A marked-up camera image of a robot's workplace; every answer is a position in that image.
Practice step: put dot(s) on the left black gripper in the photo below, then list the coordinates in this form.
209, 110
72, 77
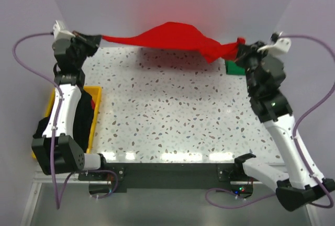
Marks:
91, 42

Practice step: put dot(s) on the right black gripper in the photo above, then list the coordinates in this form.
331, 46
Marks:
246, 50

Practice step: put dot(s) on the red polo shirt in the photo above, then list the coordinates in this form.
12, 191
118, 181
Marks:
180, 36

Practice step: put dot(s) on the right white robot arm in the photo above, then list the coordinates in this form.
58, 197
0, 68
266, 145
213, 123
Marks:
303, 183

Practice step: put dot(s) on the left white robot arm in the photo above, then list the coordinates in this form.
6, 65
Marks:
61, 143

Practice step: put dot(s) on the folded green t shirt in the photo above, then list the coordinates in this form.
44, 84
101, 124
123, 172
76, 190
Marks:
233, 69

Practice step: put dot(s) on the yellow plastic bin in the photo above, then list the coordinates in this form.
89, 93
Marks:
95, 97

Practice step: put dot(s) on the black t shirt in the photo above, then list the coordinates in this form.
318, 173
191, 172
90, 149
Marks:
83, 120

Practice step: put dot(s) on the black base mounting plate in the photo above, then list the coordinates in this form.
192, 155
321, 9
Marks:
164, 176

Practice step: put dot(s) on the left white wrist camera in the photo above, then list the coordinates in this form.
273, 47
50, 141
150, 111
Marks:
60, 31

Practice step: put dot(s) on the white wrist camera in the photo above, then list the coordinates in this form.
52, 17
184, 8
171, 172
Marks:
279, 46
60, 31

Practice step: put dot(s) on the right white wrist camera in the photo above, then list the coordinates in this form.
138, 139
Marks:
279, 46

